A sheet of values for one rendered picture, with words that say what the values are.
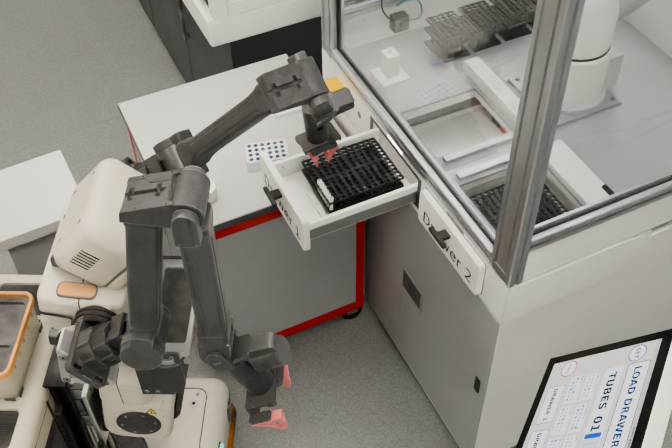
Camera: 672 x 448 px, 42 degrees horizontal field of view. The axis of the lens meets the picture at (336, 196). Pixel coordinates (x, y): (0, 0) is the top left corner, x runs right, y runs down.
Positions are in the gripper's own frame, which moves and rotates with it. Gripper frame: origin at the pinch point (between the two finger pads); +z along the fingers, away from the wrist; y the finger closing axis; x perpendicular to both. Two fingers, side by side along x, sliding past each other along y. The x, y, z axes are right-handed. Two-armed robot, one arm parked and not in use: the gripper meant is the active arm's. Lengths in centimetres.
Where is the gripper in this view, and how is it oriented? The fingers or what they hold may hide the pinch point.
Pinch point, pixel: (321, 161)
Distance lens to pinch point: 228.6
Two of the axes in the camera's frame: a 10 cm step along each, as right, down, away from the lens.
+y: 8.9, -4.0, 2.3
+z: 1.0, 6.6, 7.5
